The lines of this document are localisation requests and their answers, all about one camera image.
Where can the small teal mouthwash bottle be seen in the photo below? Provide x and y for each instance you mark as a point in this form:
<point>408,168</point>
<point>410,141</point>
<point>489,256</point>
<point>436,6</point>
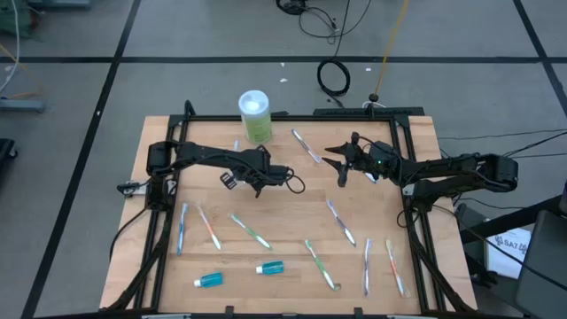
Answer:
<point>271,268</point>
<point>210,279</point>

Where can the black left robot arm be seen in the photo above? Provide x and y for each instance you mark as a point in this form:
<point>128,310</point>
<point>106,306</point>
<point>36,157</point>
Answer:
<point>208,155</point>

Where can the purple toothbrush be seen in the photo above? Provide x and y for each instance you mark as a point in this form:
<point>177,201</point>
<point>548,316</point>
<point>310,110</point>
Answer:
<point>340,221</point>
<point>305,145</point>
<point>367,266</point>

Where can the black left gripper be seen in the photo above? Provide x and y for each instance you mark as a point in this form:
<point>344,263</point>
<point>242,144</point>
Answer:
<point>261,173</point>

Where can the white-lidded green wipes canister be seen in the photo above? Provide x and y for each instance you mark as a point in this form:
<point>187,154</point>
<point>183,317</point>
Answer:
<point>256,124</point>

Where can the black case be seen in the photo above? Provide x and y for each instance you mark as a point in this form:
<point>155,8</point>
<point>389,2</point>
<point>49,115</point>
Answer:
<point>545,274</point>

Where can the orange toothbrush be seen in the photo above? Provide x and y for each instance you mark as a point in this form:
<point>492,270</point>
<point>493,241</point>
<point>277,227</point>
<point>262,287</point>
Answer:
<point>209,228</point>
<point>394,266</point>

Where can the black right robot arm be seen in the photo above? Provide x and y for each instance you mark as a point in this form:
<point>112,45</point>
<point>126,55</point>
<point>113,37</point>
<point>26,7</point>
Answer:
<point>443,170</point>

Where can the green toothbrush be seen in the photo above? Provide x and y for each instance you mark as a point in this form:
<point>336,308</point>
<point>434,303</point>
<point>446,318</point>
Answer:
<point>250,231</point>
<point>321,265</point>

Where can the green floor object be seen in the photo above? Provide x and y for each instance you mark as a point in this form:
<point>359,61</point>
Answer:
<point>13,20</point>

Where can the black floor object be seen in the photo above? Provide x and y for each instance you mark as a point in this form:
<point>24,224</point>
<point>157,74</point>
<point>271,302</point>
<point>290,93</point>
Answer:
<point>5,150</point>

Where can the grey floor bar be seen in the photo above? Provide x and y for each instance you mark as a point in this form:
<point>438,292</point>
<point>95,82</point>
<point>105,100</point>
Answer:
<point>22,105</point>

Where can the white printed paper sheet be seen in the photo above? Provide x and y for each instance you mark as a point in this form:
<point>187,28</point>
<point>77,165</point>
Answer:
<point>505,257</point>

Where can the small black frame clip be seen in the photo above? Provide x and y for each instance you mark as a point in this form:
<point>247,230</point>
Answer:
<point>229,309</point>
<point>358,311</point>

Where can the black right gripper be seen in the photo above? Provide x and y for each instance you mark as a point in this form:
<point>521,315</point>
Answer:
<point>374,159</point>

